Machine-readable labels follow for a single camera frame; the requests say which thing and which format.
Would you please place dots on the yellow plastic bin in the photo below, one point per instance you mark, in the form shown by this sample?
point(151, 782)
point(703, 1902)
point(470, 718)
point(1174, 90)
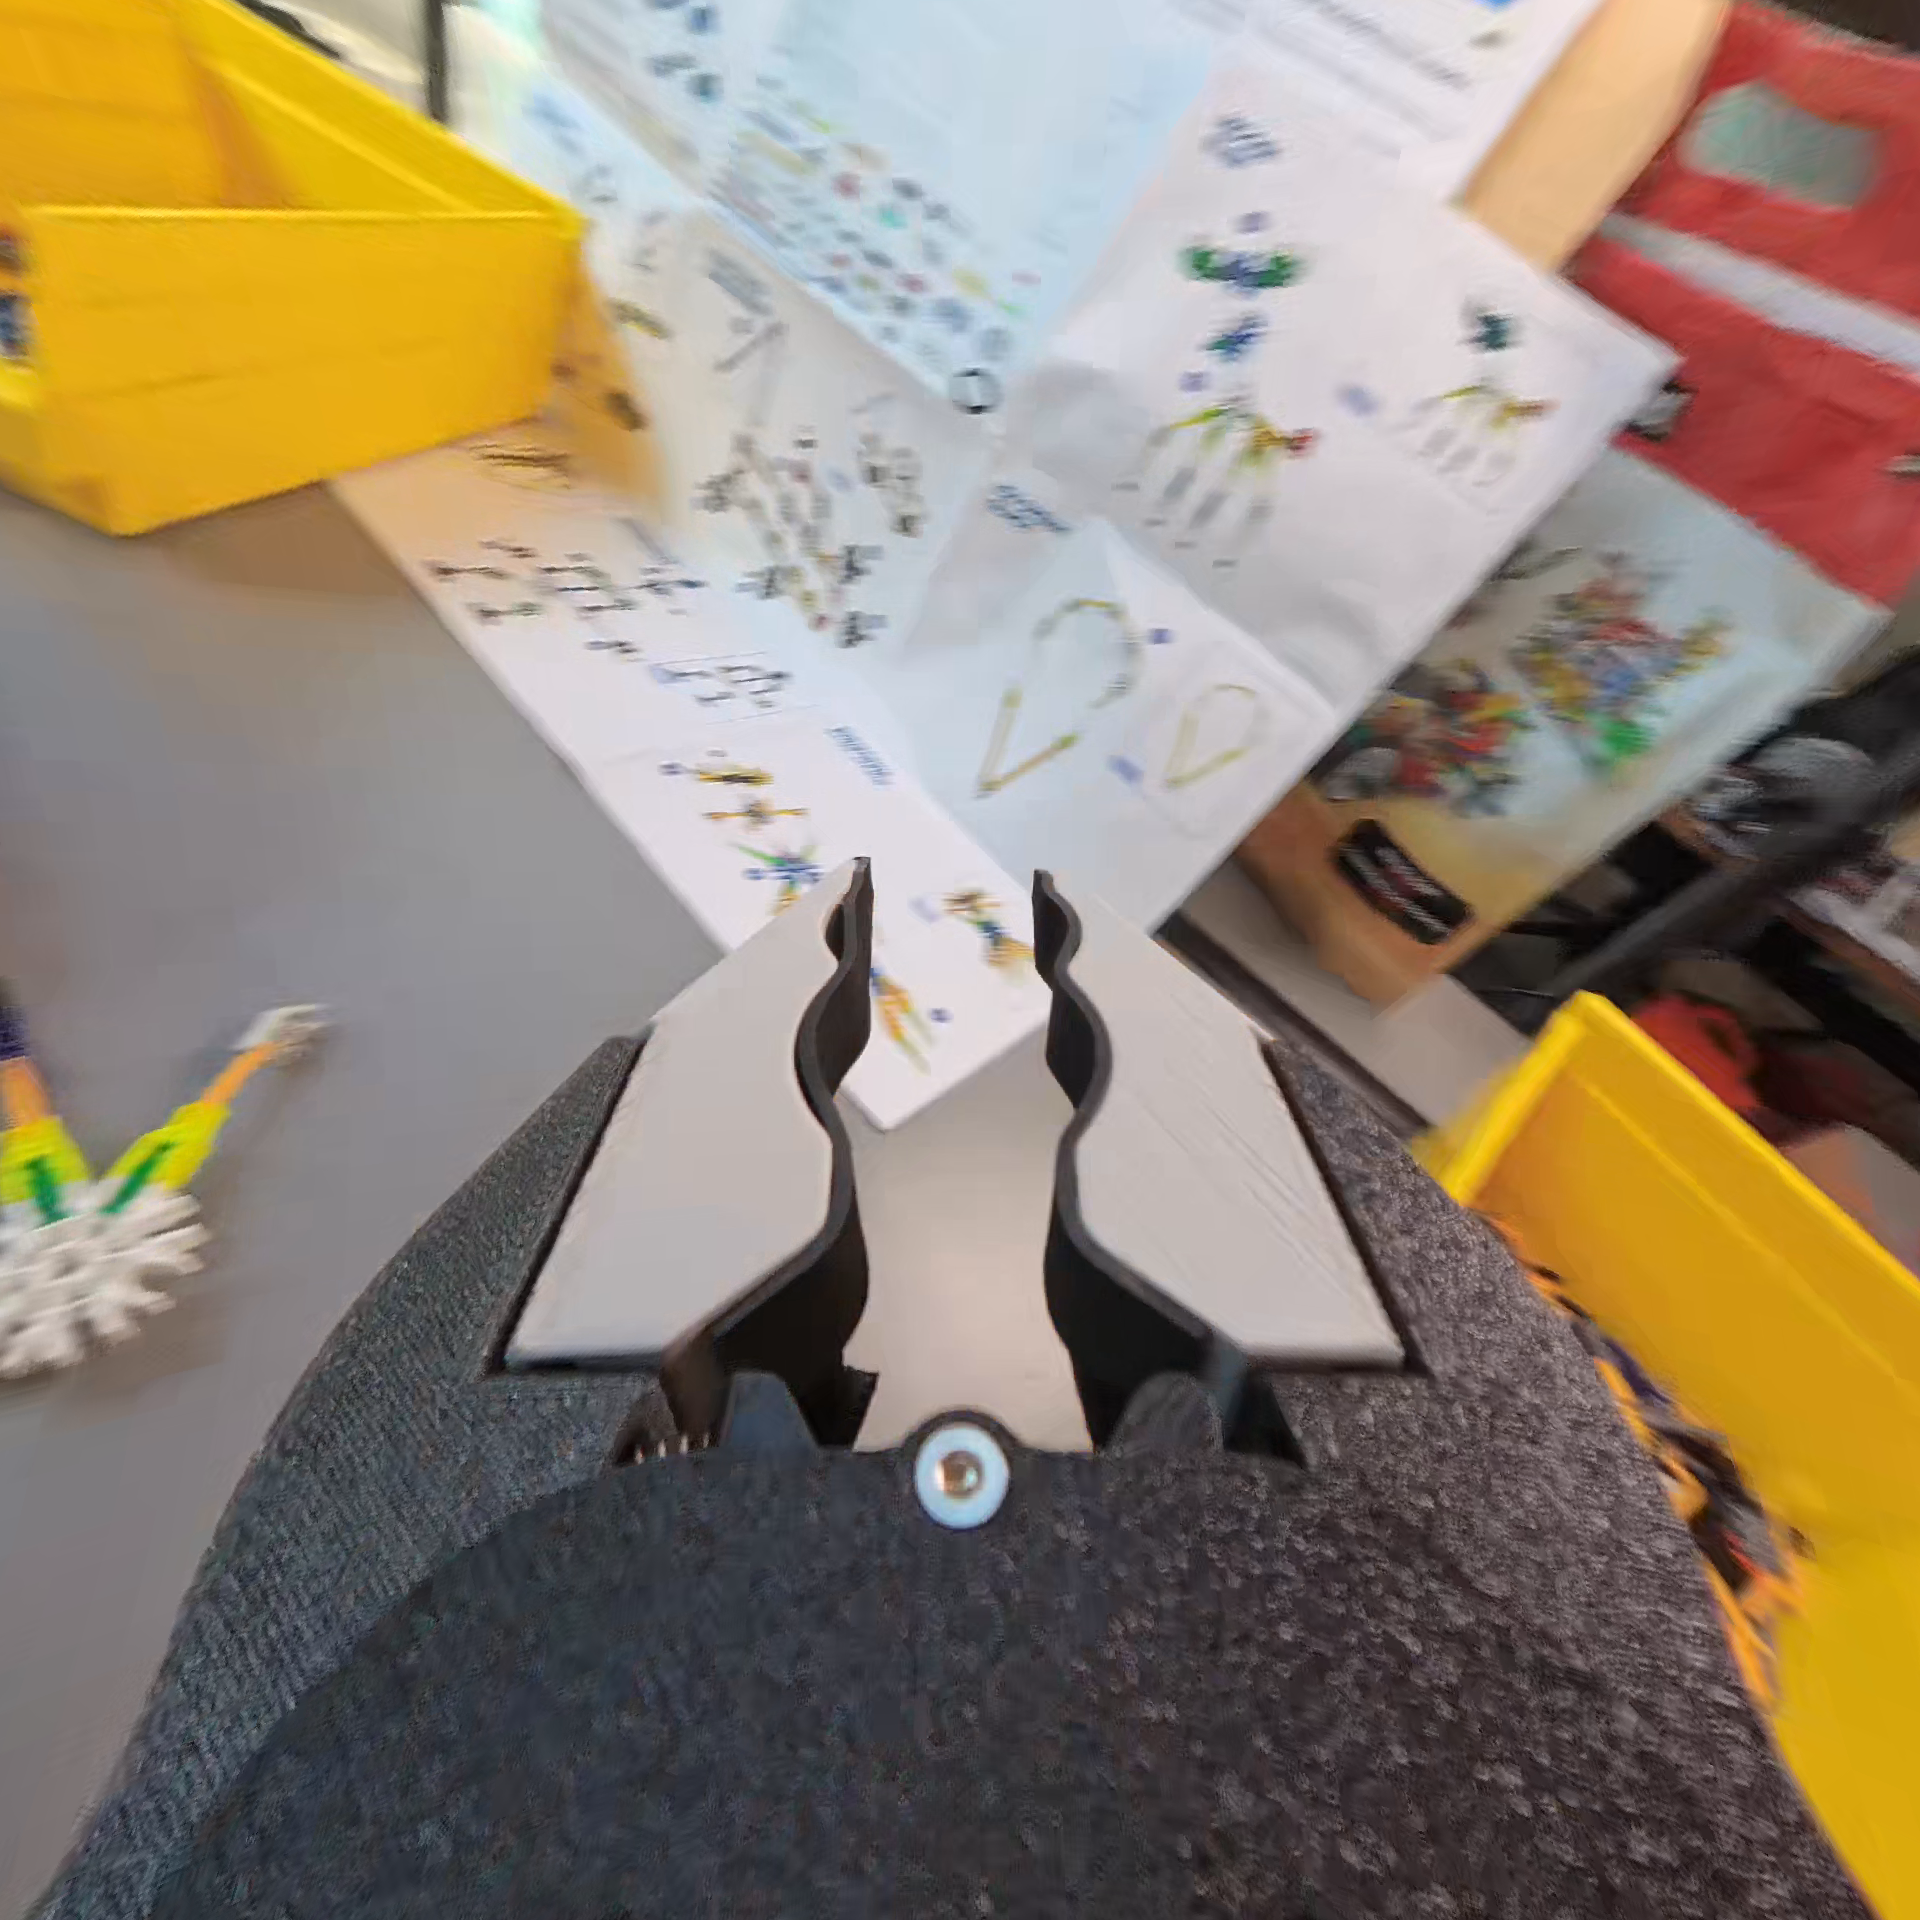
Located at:
point(1724, 1275)
point(300, 346)

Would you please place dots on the toy construction model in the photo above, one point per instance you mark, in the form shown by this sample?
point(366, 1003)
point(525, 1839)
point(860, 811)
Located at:
point(89, 1275)

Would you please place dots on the colourful toy set box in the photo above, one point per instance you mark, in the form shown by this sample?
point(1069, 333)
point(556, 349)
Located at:
point(1575, 704)

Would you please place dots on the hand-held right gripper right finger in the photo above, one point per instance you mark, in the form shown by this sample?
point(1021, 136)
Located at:
point(1245, 1201)

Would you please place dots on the brown cardboard box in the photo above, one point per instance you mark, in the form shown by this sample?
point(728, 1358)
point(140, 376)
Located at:
point(1589, 106)

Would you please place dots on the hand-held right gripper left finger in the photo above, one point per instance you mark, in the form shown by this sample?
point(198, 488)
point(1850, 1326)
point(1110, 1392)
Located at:
point(674, 1201)

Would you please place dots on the toy instruction sheet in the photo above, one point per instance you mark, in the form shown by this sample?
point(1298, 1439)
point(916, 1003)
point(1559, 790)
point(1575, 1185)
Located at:
point(1200, 495)

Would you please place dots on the grey desk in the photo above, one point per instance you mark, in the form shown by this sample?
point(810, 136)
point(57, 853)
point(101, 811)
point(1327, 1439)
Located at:
point(375, 839)

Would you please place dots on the pile of toy pieces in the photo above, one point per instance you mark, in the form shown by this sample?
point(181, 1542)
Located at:
point(12, 301)
point(1724, 1515)

